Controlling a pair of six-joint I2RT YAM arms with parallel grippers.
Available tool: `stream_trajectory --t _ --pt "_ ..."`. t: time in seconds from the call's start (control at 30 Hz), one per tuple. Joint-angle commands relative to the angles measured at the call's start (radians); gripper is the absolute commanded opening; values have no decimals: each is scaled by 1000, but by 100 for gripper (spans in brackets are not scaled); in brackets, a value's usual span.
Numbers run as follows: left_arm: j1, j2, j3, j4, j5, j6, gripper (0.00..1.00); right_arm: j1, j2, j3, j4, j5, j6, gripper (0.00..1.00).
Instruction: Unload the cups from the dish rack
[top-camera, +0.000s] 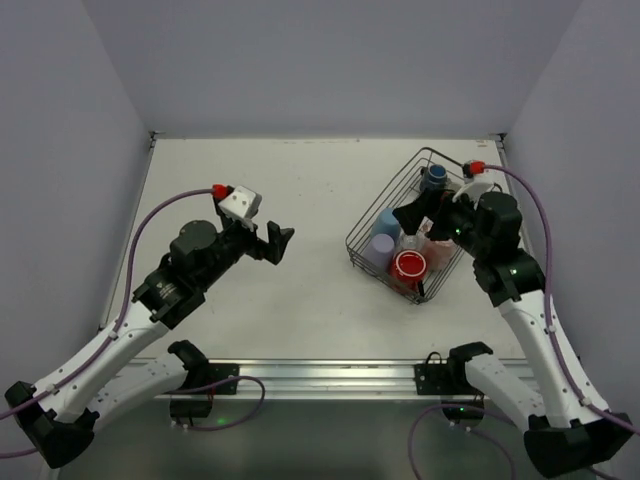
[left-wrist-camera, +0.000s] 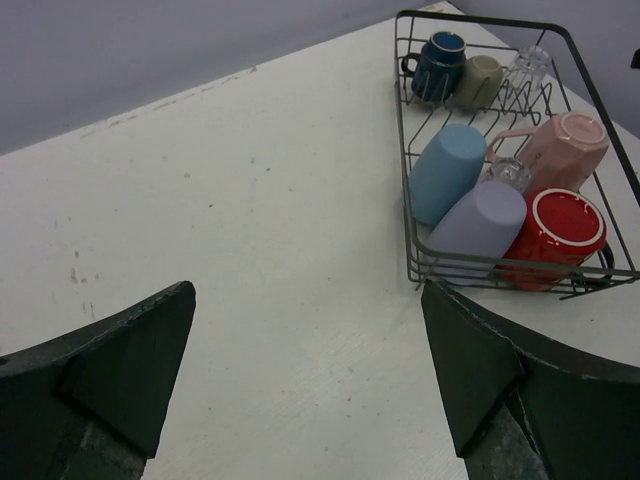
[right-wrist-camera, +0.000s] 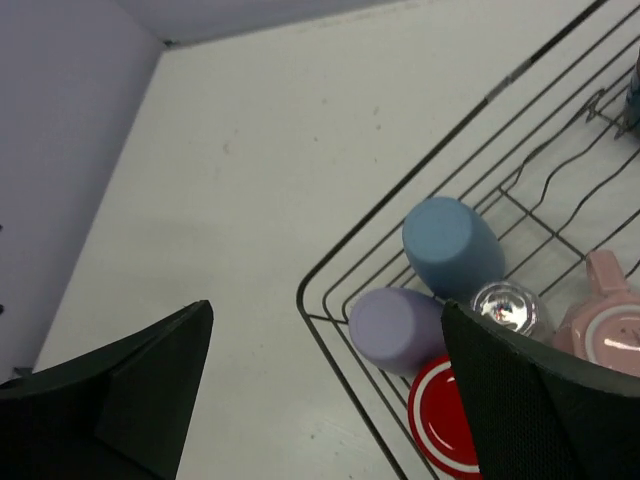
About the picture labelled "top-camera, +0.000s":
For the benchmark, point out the pink mug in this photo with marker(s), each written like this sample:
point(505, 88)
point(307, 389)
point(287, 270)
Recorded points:
point(437, 254)

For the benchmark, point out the lilac plastic cup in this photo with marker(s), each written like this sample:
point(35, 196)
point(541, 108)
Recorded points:
point(380, 251)

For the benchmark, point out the dark blue mug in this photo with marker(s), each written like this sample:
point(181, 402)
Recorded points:
point(434, 177)

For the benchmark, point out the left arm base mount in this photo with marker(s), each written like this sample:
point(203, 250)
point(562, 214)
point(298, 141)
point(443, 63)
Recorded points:
point(200, 372)

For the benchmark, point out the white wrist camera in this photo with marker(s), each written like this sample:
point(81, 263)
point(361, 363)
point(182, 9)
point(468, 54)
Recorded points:
point(242, 204)
point(476, 181)

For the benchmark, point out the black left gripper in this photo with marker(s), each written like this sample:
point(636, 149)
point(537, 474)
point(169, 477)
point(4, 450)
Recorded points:
point(258, 244)

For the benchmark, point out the grey wire dish rack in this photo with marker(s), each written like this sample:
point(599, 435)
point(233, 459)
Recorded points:
point(401, 189)

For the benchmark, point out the aluminium mounting rail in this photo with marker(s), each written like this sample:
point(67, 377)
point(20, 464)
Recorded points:
point(332, 380)

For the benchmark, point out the light blue plastic cup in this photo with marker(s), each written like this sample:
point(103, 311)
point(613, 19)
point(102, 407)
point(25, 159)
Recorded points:
point(386, 223)

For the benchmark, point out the red mug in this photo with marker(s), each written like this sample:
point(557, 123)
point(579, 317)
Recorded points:
point(407, 270)

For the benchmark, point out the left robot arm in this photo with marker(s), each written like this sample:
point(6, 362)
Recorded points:
point(61, 413)

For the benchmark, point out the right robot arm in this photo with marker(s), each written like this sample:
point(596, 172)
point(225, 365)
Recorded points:
point(566, 424)

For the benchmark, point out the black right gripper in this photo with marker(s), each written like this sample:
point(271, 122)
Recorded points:
point(430, 211)

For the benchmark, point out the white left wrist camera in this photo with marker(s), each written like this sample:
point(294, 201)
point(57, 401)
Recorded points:
point(242, 204)

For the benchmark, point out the clear glass cup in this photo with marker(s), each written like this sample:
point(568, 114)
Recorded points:
point(409, 242)

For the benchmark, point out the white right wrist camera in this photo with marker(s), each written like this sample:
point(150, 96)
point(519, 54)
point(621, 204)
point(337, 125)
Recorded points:
point(476, 181)

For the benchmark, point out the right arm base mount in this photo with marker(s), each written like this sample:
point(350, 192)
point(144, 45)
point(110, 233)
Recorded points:
point(445, 377)

